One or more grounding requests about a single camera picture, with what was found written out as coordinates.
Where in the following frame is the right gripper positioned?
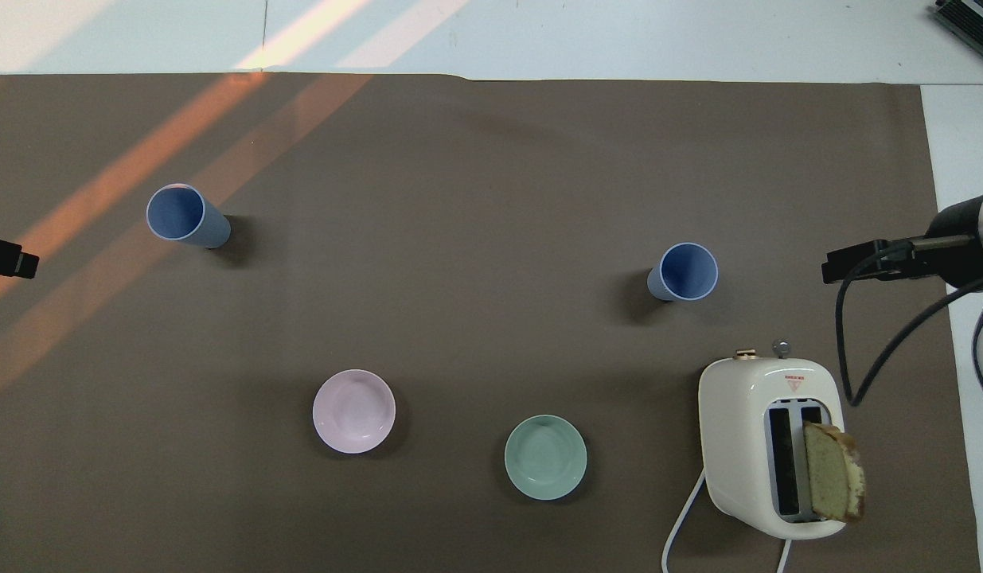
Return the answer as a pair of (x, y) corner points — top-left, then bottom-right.
(924, 196), (983, 292)

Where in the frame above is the black stand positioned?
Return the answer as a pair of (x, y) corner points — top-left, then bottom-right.
(932, 0), (983, 49)

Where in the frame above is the bread slice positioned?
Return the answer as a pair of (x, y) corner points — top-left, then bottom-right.
(802, 422), (867, 524)

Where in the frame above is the blue cup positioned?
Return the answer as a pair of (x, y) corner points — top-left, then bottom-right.
(146, 183), (232, 250)
(647, 242), (720, 302)

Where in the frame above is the cream white toaster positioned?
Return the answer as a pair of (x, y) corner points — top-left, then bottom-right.
(697, 340), (847, 541)

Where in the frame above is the green bowl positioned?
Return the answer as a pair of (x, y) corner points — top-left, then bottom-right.
(504, 415), (588, 501)

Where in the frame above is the pink bowl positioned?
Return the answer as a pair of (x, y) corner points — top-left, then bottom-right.
(312, 369), (397, 455)

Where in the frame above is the black cable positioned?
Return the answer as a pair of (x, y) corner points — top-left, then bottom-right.
(835, 239), (983, 408)

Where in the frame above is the white power cable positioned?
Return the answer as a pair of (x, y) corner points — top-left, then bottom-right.
(661, 468), (794, 573)

